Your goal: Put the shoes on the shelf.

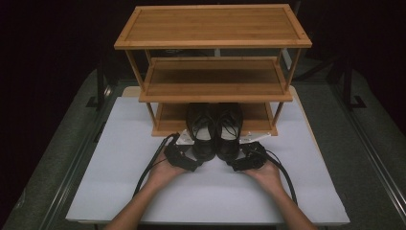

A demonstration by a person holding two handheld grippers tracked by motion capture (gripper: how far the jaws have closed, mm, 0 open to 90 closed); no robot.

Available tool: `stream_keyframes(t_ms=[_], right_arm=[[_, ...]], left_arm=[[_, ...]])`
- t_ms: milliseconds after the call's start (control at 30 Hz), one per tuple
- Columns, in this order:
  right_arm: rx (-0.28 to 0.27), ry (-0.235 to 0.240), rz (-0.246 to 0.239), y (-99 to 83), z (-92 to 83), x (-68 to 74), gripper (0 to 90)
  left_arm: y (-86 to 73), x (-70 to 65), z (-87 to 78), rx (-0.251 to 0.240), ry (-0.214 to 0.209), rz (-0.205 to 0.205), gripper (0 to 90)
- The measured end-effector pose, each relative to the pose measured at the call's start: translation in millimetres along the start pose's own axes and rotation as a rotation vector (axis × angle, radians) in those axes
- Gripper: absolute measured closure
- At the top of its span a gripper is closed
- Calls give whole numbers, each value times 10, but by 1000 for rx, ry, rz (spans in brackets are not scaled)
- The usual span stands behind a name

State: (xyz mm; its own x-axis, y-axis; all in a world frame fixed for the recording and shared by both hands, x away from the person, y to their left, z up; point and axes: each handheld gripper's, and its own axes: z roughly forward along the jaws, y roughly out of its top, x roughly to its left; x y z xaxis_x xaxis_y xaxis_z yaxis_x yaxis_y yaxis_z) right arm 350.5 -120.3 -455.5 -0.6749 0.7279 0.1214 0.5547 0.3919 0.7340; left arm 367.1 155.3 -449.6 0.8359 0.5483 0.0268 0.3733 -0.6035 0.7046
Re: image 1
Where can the black leather shoe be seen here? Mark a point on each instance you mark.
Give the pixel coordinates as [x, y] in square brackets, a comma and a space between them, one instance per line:
[228, 150]
[203, 150]

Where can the person's left hand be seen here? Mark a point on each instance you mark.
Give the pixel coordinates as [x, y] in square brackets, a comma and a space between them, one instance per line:
[166, 174]

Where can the wooden shoe rack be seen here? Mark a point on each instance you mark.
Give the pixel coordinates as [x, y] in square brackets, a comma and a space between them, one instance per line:
[210, 27]

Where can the black metal stand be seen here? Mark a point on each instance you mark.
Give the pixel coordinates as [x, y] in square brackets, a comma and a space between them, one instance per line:
[100, 89]
[349, 89]

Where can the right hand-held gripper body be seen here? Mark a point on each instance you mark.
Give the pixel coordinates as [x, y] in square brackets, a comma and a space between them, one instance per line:
[253, 155]

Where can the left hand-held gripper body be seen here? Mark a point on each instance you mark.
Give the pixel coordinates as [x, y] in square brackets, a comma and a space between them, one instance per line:
[175, 152]

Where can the person's right hand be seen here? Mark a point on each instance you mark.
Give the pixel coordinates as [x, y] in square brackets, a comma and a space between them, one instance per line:
[266, 177]

